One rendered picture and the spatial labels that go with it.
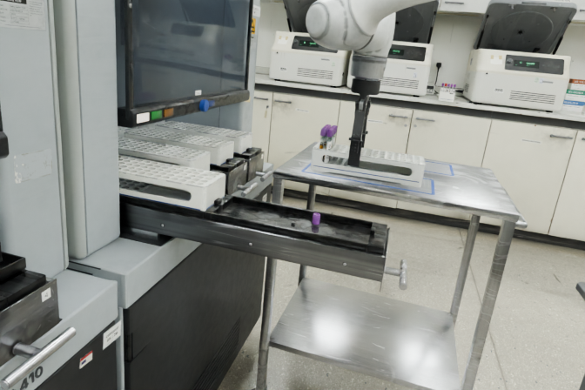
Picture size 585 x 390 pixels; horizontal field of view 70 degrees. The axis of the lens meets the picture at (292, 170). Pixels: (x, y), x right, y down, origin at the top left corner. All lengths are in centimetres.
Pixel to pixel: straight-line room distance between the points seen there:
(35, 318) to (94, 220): 24
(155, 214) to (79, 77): 29
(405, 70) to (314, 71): 63
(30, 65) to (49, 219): 23
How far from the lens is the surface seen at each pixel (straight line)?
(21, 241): 73
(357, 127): 107
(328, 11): 93
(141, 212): 88
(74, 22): 75
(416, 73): 304
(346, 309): 155
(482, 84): 308
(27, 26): 69
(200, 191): 82
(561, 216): 336
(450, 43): 368
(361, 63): 110
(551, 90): 317
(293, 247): 77
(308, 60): 311
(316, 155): 113
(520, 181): 323
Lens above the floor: 113
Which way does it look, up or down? 16 degrees down
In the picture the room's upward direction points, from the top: 6 degrees clockwise
